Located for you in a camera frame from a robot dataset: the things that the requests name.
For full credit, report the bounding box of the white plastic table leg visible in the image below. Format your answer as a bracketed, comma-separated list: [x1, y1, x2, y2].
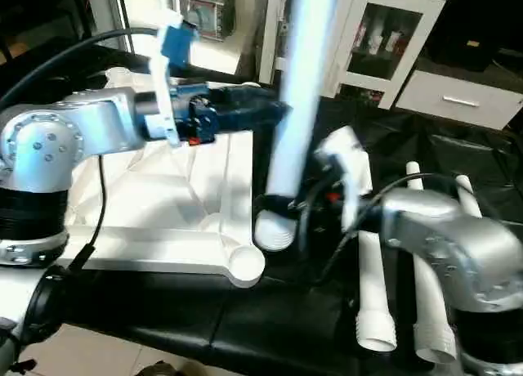
[406, 162, 458, 365]
[454, 174, 485, 222]
[255, 0, 340, 253]
[357, 229, 399, 352]

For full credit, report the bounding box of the white glass-door cabinet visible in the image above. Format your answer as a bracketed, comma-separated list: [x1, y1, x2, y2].
[257, 0, 449, 107]

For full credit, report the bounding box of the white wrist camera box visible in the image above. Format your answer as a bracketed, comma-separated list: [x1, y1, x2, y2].
[315, 127, 373, 230]
[147, 8, 201, 148]

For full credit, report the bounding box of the blue grey floor appliance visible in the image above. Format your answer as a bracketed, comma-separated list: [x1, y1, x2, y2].
[176, 0, 238, 42]

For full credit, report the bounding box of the white plastic table top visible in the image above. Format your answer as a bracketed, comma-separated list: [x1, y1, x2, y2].
[65, 65, 266, 289]

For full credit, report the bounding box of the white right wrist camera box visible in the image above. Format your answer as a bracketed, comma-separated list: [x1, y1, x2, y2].
[315, 127, 373, 230]

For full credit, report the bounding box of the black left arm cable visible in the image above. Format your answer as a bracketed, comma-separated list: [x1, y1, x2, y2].
[0, 29, 160, 271]

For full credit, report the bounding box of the white drawer unit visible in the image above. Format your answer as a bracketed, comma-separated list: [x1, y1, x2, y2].
[394, 69, 523, 132]

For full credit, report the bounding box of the black work mat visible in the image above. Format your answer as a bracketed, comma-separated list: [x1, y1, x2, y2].
[0, 41, 523, 376]

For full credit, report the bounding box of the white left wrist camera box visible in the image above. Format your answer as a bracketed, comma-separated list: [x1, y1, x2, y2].
[147, 8, 201, 148]

